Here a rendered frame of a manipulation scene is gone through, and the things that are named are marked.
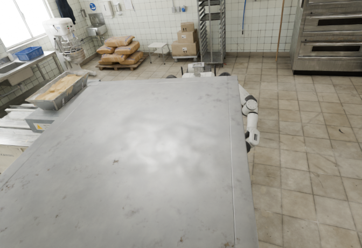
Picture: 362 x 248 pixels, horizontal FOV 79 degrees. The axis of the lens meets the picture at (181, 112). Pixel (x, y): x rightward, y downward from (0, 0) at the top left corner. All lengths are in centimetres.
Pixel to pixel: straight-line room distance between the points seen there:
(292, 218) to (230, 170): 215
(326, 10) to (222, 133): 414
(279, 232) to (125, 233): 214
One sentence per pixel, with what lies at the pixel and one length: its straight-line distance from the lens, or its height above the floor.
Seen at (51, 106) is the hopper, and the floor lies 124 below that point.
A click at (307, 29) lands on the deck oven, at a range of 452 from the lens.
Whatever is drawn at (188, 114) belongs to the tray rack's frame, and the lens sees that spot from 53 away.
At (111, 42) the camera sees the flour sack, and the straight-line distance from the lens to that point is 592.
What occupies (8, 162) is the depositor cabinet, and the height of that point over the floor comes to 55.
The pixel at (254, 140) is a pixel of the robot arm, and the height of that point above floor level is 112.
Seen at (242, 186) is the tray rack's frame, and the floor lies 182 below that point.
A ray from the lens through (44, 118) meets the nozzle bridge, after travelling 215.
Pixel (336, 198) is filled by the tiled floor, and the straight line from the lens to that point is 281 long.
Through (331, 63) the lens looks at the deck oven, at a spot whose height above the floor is 26.
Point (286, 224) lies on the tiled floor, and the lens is 249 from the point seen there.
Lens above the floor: 213
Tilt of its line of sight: 35 degrees down
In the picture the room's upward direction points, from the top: 9 degrees counter-clockwise
